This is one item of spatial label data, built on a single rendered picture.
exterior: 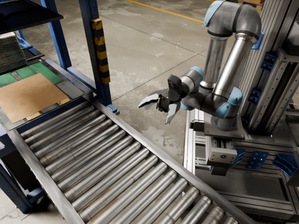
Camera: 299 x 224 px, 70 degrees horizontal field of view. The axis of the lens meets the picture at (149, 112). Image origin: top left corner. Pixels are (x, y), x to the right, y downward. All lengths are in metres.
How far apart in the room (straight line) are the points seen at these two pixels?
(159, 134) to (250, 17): 1.61
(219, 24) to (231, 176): 1.23
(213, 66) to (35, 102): 1.18
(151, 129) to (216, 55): 1.45
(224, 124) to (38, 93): 1.28
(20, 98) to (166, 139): 1.38
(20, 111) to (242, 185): 1.67
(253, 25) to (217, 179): 1.21
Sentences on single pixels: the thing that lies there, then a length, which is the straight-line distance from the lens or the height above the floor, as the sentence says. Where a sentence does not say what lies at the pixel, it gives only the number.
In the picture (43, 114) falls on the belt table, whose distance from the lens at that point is 1.54.
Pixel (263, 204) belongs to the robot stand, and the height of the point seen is 0.23.
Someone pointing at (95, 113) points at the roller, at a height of 0.80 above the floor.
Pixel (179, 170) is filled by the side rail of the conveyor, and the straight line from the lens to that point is 1.11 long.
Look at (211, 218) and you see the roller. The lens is 1.02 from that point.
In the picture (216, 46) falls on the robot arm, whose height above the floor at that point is 1.28.
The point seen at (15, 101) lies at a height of 0.80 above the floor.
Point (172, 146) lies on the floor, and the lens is 2.24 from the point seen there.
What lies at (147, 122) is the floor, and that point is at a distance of 2.46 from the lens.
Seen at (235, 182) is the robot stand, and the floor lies 0.21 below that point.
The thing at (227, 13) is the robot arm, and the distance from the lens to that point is 1.04.
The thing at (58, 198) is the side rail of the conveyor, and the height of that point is 0.80.
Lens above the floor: 1.72
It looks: 41 degrees down
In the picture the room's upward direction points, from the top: straight up
